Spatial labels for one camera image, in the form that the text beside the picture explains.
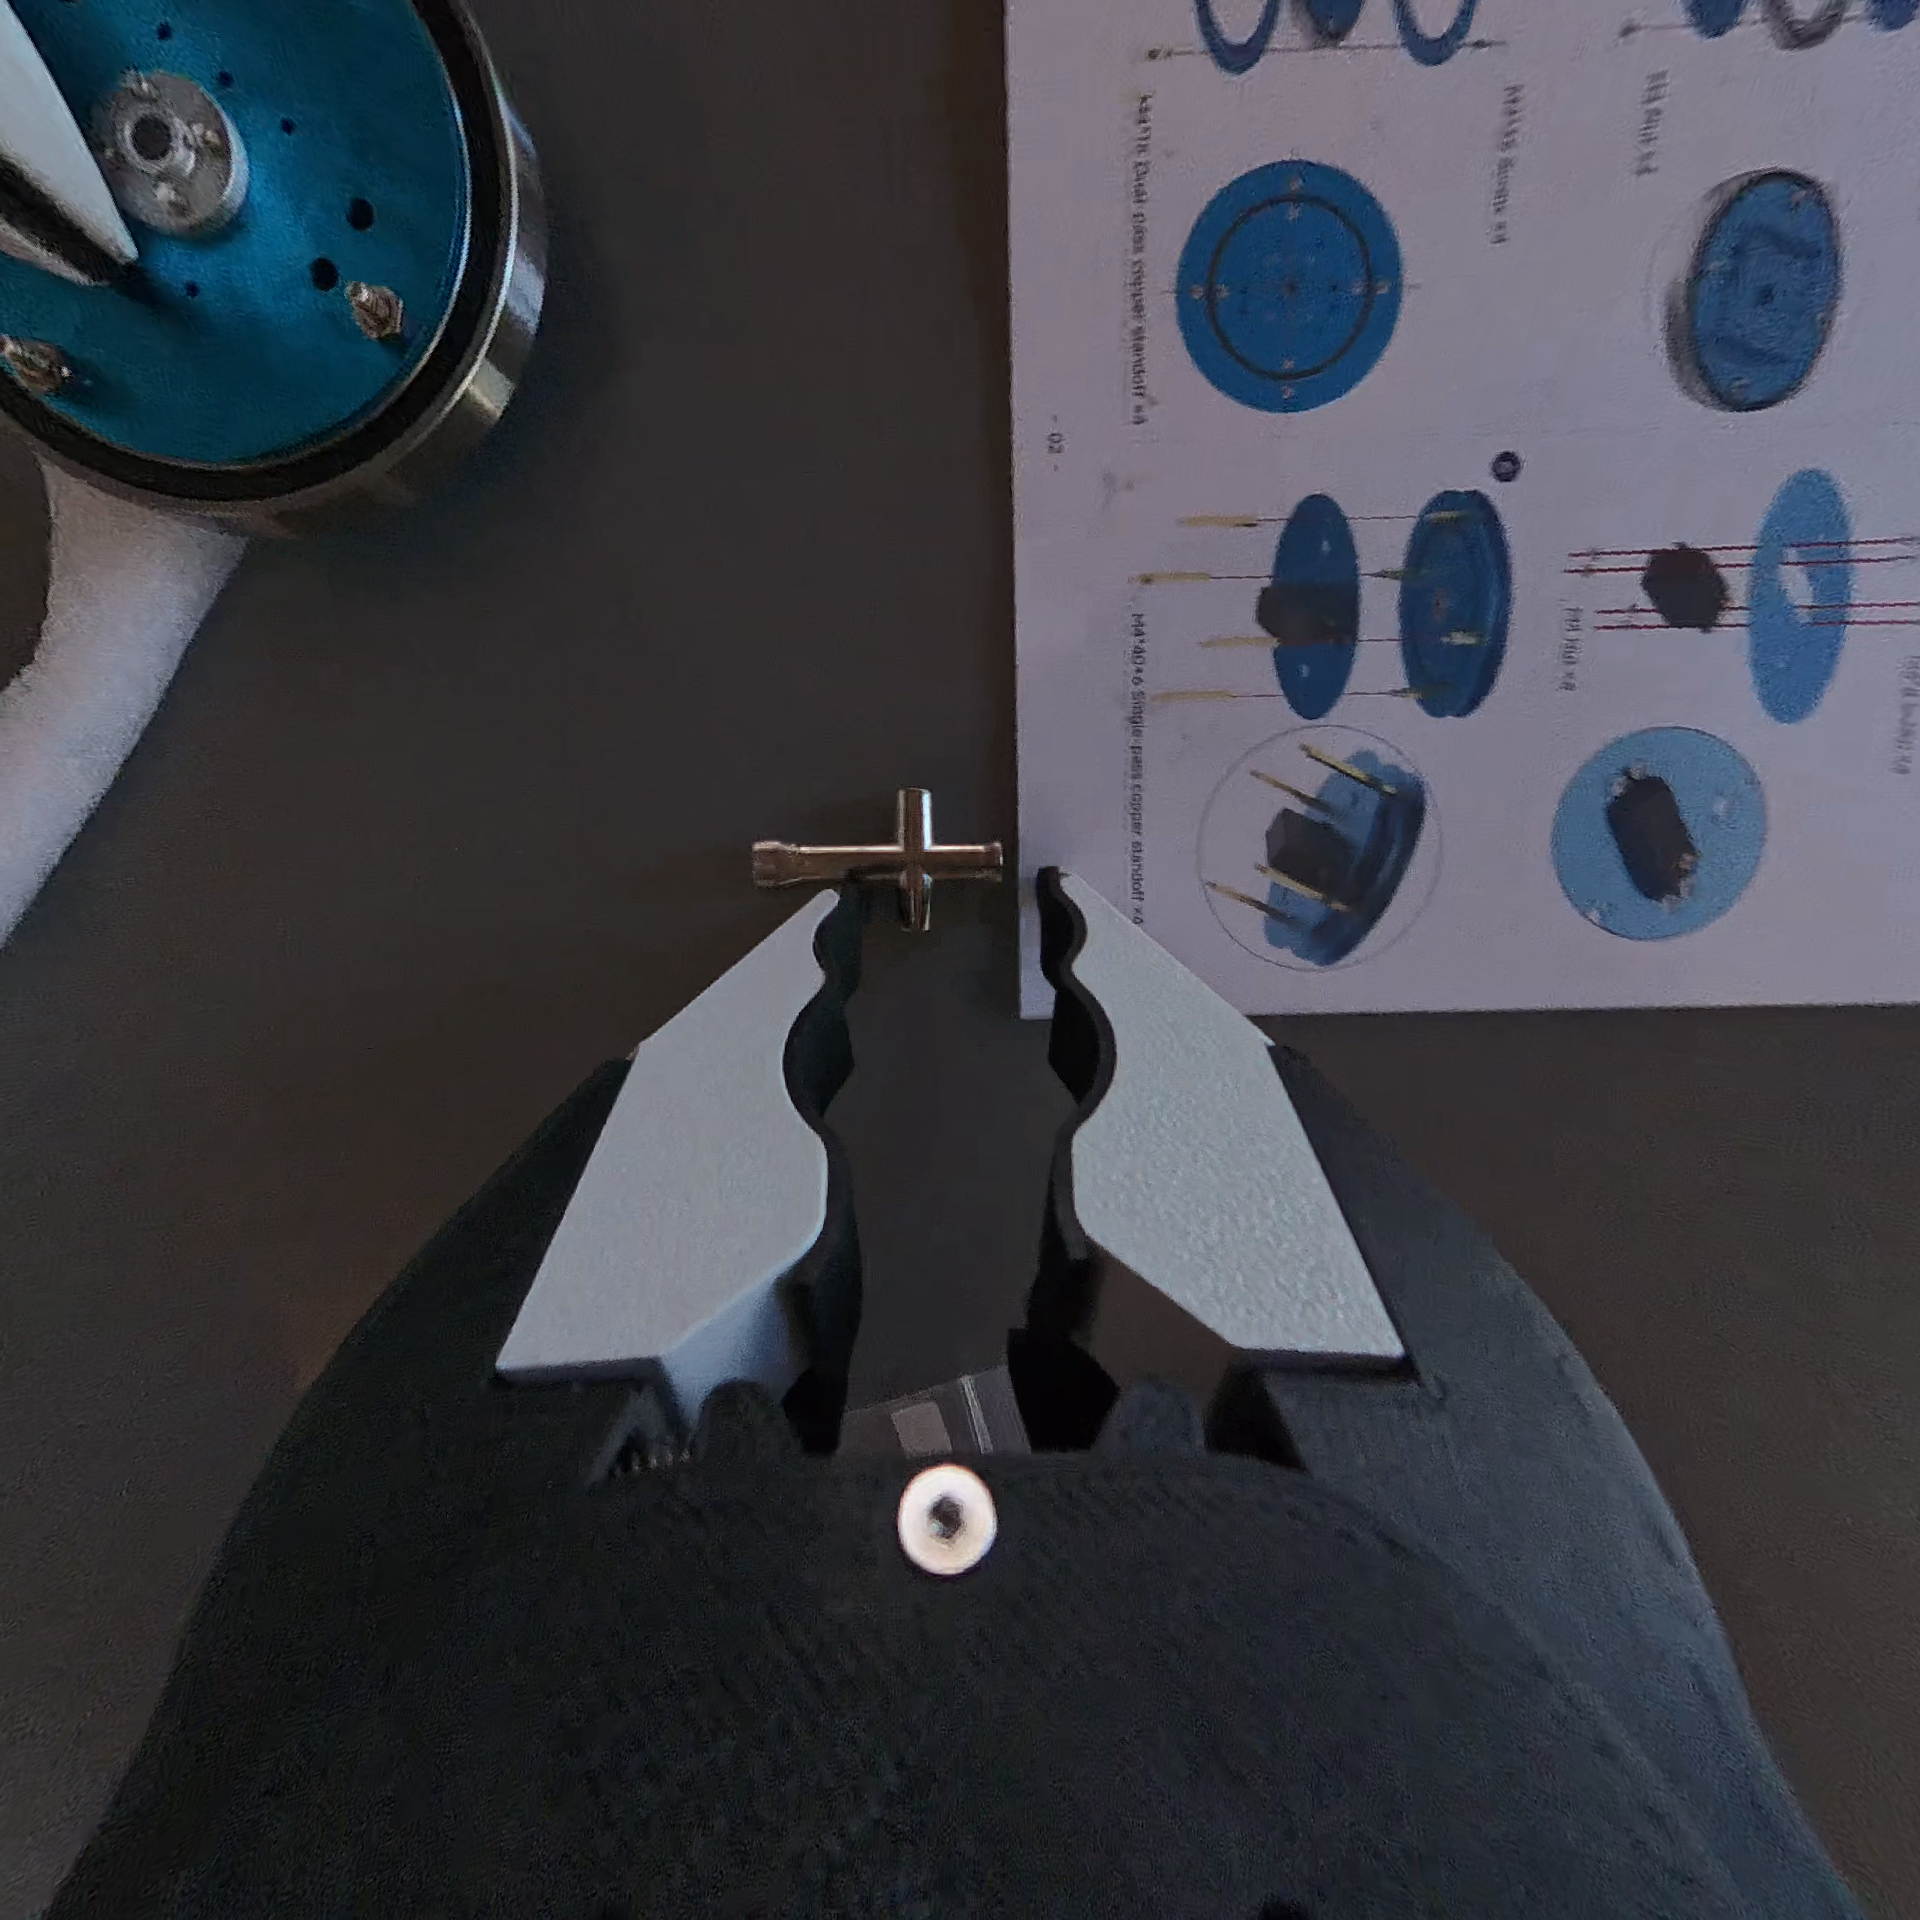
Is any white foam block round hole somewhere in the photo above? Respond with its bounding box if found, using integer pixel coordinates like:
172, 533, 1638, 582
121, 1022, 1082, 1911
0, 464, 248, 950

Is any white instruction booklet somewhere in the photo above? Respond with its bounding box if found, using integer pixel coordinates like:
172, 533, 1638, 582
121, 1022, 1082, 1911
1001, 0, 1920, 1022

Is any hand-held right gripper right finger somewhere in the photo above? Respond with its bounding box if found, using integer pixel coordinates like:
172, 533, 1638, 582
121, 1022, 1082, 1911
1011, 862, 1413, 1450

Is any metal cross wrench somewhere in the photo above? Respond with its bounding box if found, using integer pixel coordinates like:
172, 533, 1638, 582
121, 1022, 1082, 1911
750, 786, 1008, 935

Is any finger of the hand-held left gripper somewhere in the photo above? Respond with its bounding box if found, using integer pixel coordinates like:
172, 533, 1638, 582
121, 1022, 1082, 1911
0, 23, 139, 263
0, 211, 121, 288

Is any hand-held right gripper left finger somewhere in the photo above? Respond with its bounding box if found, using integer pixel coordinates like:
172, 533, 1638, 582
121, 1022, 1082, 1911
495, 887, 872, 1450

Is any blue round bearing plate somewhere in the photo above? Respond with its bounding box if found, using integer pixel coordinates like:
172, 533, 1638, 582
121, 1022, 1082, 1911
0, 0, 547, 542

